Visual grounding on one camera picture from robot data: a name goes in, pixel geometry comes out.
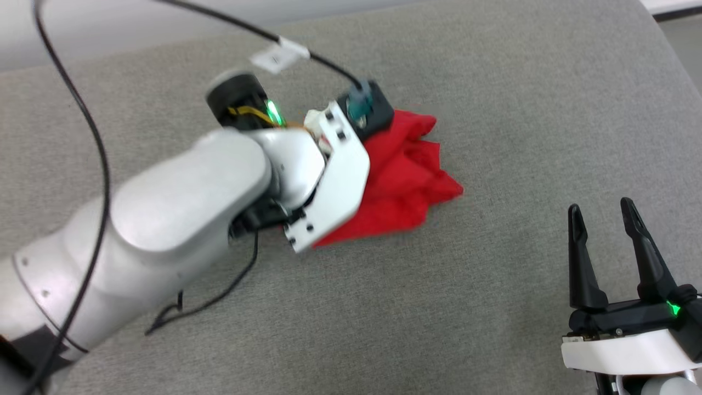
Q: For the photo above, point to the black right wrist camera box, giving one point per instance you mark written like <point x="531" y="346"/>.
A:
<point x="692" y="318"/>

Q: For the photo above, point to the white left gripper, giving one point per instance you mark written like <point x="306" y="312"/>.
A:
<point x="343" y="175"/>

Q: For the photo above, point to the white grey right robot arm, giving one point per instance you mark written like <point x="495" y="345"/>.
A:
<point x="658" y="385"/>

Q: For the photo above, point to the red garment with white sleeves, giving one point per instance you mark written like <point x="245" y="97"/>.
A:
<point x="403" y="181"/>

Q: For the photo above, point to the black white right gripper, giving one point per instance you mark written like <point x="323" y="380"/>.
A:
<point x="625" y="340"/>

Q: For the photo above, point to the grey fabric sofa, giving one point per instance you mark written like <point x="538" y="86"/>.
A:
<point x="493" y="274"/>

